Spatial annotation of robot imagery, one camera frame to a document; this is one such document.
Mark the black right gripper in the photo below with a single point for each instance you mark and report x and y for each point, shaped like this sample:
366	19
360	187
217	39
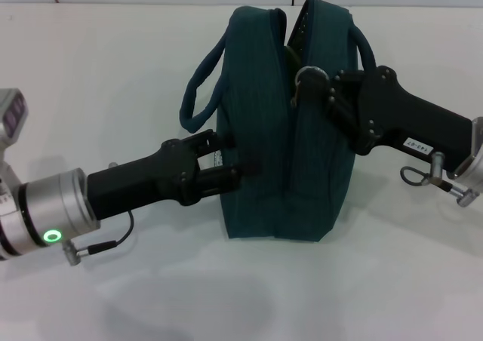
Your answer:
407	118

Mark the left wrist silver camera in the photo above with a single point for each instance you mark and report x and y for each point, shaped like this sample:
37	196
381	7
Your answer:
11	122

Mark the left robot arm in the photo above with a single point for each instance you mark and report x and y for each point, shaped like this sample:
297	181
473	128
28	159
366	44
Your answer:
37	212

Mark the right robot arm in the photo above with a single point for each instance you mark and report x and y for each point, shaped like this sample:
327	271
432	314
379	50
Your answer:
471	156

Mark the dark teal insulated lunch bag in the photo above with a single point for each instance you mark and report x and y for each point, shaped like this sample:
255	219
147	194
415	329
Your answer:
264	148

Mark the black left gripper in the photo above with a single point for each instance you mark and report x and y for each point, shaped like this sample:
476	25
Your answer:
143	182

